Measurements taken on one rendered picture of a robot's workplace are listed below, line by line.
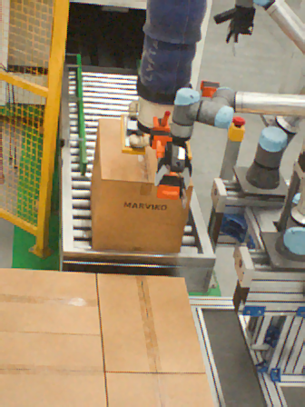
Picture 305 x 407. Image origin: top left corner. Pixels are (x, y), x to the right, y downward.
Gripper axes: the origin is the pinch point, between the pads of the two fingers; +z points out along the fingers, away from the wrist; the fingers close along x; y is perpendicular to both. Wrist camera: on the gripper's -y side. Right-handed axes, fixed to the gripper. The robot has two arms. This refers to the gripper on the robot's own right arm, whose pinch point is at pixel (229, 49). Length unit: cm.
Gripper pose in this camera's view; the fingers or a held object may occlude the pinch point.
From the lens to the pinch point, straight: 298.4
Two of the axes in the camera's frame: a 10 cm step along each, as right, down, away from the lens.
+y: 9.8, 0.6, 1.8
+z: -1.5, 8.4, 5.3
